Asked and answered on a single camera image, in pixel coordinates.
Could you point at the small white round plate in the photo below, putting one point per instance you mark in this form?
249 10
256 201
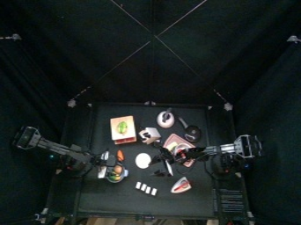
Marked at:
143 161

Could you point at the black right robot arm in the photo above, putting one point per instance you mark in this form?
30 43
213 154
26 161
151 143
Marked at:
220 149

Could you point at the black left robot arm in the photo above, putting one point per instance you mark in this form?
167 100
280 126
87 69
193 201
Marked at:
47 143

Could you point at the orange toy egg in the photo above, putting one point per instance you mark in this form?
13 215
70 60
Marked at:
118 169

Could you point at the green yellow toy food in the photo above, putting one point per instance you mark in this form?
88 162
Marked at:
114 176

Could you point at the orange toy carrot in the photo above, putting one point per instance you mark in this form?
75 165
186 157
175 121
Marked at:
121 155

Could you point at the yellow toy block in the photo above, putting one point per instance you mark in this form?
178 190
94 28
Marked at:
173 145

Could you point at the white toy bowl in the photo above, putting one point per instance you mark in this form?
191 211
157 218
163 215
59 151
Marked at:
182 146

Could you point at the grey plastic measuring cup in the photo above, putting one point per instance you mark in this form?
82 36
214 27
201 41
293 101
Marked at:
125 172

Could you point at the pink plastic tray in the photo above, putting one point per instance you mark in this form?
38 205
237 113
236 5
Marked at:
174 139

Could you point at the small white cube block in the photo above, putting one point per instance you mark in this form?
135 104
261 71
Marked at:
149 190
143 187
154 192
138 185

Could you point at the black lidded toy pan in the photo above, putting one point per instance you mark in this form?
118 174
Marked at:
193 134

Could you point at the white toy machine black knobs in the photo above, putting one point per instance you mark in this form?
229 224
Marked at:
150 135

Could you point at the wooden box with red edge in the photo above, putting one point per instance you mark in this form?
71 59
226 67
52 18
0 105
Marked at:
115 136

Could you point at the green toy vegetable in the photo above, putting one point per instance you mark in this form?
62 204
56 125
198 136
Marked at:
122 126

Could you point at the white printed label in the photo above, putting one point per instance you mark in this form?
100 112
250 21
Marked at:
232 200

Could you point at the grey frame corner bracket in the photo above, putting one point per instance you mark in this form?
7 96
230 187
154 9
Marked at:
228 106
150 103
15 37
293 38
71 103

